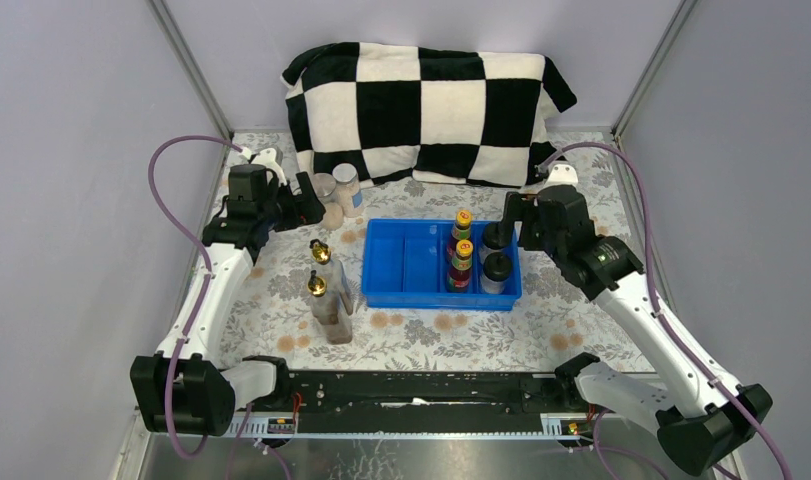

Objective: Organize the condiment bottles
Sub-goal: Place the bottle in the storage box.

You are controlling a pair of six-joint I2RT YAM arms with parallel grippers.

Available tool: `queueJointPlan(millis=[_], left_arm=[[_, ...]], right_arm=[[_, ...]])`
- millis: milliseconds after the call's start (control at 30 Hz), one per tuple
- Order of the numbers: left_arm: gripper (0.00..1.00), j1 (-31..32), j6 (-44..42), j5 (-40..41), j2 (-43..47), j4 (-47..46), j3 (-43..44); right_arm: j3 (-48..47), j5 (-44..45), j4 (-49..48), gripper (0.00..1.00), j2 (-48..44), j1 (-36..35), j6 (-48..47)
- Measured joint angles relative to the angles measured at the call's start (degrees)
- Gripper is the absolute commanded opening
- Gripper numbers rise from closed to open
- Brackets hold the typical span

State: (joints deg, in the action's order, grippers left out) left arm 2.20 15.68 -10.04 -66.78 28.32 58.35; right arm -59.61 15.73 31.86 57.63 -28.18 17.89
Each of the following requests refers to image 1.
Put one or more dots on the aluminium frame post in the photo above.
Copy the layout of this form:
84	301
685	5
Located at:
175	38
676	24

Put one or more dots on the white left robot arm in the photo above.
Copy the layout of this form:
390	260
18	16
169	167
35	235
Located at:
184	387

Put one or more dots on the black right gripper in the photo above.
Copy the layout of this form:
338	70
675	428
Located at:
512	201

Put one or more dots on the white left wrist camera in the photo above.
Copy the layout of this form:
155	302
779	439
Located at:
270	157

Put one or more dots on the clear jar with steel lid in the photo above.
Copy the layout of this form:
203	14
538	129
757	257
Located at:
325	189

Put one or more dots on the aluminium frame post left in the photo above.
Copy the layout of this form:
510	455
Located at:
175	38

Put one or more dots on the blue plastic divided bin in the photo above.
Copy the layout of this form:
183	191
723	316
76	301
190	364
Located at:
405	266

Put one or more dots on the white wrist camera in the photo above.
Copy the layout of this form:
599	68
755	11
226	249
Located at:
270	157
561	173

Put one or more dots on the sauce bottle yellow cap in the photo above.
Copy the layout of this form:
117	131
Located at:
460	230
459	273

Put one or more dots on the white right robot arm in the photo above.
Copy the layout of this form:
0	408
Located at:
702	412

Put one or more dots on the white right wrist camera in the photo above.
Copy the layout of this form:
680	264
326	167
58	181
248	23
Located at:
561	173

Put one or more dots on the glass oil bottle gold stopper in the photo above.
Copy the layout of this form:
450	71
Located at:
332	270
329	312

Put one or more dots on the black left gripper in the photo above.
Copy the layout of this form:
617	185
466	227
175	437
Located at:
301	213

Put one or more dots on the black and white checkered blanket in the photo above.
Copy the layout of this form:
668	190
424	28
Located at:
439	116

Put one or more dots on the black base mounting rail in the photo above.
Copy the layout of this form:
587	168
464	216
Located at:
423	403

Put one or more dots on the aluminium frame post right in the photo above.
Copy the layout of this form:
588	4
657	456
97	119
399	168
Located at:
676	24

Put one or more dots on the seed shaker black cap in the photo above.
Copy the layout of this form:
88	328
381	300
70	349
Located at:
496	270
494	239

